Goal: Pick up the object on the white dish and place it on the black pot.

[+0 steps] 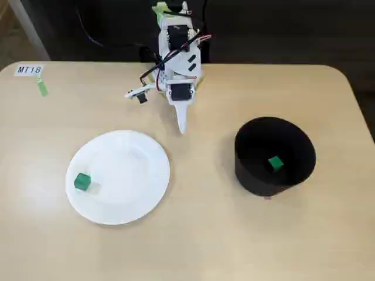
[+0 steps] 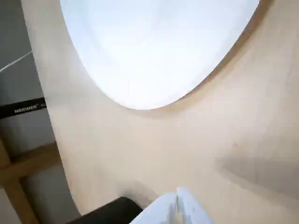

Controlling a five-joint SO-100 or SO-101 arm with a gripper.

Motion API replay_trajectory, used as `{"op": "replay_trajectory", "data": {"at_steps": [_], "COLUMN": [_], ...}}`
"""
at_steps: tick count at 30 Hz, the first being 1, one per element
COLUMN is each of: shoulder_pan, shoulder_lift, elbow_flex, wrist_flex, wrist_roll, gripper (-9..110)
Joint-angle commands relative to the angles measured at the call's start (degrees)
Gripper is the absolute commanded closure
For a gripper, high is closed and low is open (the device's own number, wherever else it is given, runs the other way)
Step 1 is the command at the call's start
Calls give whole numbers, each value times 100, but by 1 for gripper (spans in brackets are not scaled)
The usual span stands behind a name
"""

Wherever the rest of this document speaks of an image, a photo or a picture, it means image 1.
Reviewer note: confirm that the black pot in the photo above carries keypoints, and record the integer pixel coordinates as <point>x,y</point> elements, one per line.
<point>252,181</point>

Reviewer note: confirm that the white metal pole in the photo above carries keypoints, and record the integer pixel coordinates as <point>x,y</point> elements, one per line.
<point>29,29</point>

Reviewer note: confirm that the white paper plate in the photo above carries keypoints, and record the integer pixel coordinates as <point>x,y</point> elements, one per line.
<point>123,175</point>

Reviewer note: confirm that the green cube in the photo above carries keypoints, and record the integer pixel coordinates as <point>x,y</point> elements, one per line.
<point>276,163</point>
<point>82,181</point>

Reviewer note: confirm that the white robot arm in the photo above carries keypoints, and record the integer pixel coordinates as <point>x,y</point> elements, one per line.
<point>181,63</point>

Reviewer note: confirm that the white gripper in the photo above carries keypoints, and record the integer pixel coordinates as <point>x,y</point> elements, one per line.
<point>179,93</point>

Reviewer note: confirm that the white MT18 label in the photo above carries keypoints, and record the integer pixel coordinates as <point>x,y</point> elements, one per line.
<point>28,70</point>

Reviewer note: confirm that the pink tape piece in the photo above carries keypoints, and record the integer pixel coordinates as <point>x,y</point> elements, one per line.
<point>267,198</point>

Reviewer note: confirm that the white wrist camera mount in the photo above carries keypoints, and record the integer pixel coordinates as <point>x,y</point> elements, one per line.
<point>137,93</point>

